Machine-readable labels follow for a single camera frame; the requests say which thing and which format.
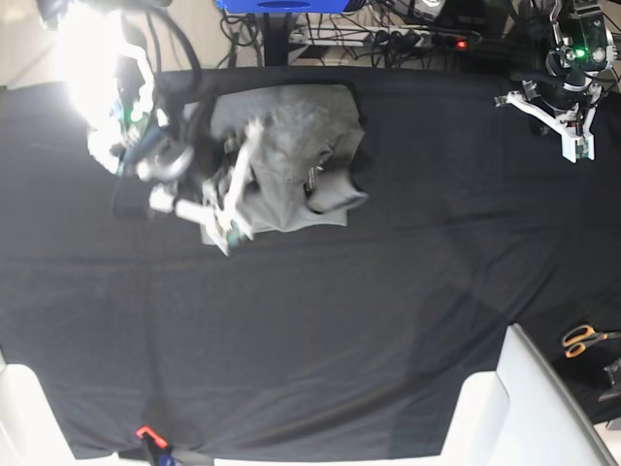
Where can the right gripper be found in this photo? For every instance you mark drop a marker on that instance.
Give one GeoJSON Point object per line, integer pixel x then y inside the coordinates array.
{"type": "Point", "coordinates": [202, 179]}

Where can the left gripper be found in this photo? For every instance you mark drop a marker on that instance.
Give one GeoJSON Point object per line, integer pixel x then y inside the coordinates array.
{"type": "Point", "coordinates": [566, 109]}

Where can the grey T-shirt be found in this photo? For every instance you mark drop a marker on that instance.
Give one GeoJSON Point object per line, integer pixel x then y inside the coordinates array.
{"type": "Point", "coordinates": [303, 120]}

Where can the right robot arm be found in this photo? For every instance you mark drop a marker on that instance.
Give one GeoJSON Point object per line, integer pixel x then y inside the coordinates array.
{"type": "Point", "coordinates": [117, 83]}

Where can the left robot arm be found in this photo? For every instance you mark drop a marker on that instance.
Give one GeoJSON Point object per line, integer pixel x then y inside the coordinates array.
{"type": "Point", "coordinates": [569, 73]}

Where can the blue plastic bin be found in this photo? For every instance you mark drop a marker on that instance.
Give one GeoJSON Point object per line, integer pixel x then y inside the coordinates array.
{"type": "Point", "coordinates": [282, 6]}

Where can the black table cloth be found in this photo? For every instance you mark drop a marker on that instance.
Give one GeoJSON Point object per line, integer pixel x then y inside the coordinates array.
{"type": "Point", "coordinates": [330, 343]}

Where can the black metal tool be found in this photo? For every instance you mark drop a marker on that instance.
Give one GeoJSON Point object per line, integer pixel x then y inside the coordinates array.
{"type": "Point", "coordinates": [613, 373]}

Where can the white chair right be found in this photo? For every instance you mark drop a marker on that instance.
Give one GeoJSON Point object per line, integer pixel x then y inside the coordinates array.
{"type": "Point", "coordinates": [521, 413]}

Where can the white chair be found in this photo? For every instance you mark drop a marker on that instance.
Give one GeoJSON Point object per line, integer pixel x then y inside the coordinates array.
{"type": "Point", "coordinates": [30, 434]}
{"type": "Point", "coordinates": [521, 413]}

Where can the red black clamp bottom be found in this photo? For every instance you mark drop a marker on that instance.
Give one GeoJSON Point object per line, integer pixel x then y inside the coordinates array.
{"type": "Point", "coordinates": [157, 451]}

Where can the white chair left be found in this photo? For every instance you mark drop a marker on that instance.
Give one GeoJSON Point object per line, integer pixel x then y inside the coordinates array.
{"type": "Point", "coordinates": [30, 434]}

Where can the black stand post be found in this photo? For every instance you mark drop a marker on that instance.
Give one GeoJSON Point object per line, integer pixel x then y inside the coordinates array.
{"type": "Point", "coordinates": [275, 33]}

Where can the orange handled scissors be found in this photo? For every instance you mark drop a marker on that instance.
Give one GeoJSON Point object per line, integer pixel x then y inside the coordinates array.
{"type": "Point", "coordinates": [583, 337]}

